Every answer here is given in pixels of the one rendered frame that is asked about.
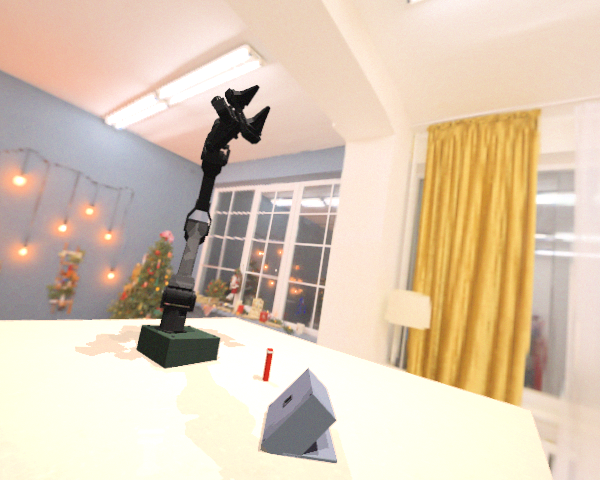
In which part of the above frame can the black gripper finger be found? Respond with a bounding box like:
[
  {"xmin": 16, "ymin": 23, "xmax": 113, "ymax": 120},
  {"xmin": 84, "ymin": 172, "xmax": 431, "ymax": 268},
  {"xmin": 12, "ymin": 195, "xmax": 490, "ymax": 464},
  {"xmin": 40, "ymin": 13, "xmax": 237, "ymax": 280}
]
[
  {"xmin": 244, "ymin": 105, "xmax": 270, "ymax": 137},
  {"xmin": 232, "ymin": 85, "xmax": 260, "ymax": 106}
]

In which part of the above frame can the red peg with grey band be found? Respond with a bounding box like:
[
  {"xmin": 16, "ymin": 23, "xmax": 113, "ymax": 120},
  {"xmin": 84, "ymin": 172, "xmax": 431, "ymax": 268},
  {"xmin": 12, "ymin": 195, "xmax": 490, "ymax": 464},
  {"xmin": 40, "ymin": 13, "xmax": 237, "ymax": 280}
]
[{"xmin": 262, "ymin": 348, "xmax": 274, "ymax": 382}]

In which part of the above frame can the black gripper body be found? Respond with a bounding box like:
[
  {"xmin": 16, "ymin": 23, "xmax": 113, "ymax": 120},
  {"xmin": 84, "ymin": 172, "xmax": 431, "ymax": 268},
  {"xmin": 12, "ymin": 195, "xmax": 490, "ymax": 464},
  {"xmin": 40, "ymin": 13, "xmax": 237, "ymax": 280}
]
[{"xmin": 218, "ymin": 88, "xmax": 261, "ymax": 145}]

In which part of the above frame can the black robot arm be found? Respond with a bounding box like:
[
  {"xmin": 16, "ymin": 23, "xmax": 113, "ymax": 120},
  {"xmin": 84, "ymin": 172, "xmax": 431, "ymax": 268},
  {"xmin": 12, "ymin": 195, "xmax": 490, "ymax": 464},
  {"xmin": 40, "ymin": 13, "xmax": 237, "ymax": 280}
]
[{"xmin": 154, "ymin": 96, "xmax": 239, "ymax": 334}]

